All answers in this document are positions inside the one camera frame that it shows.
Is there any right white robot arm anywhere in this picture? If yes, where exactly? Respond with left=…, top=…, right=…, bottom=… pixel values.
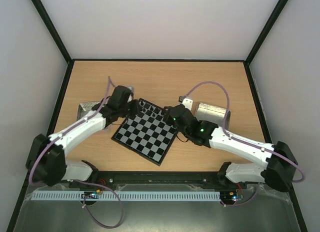
left=163, top=104, right=298, bottom=192

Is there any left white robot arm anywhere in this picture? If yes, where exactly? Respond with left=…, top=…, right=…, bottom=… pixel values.
left=25, top=85, right=139, bottom=186

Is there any silver tin with white pieces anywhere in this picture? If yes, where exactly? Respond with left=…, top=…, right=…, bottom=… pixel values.
left=76, top=102, right=109, bottom=131

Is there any black and silver chessboard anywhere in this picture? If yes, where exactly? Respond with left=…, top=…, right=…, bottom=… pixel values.
left=111, top=98, right=178, bottom=166

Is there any empty gold-rimmed metal tin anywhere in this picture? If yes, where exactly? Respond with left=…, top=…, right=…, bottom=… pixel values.
left=195, top=102, right=231, bottom=130

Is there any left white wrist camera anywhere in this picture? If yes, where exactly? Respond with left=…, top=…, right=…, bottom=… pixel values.
left=127, top=86, right=135, bottom=93

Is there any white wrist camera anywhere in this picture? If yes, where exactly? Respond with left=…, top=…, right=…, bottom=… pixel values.
left=178, top=96, right=193, bottom=111
left=127, top=86, right=135, bottom=93

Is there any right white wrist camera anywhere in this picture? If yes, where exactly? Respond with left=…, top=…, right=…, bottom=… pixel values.
left=178, top=96, right=193, bottom=111

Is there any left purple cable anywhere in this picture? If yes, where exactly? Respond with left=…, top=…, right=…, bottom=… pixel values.
left=28, top=76, right=117, bottom=185

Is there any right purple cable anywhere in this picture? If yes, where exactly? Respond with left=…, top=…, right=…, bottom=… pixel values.
left=184, top=81, right=306, bottom=182

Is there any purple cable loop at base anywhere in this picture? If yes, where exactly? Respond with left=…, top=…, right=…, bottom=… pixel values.
left=81, top=181, right=125, bottom=229

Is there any black aluminium frame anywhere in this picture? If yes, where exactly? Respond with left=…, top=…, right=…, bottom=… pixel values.
left=4, top=0, right=311, bottom=232

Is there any light blue slotted cable duct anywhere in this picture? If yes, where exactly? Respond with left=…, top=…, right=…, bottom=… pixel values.
left=30, top=191, right=221, bottom=201

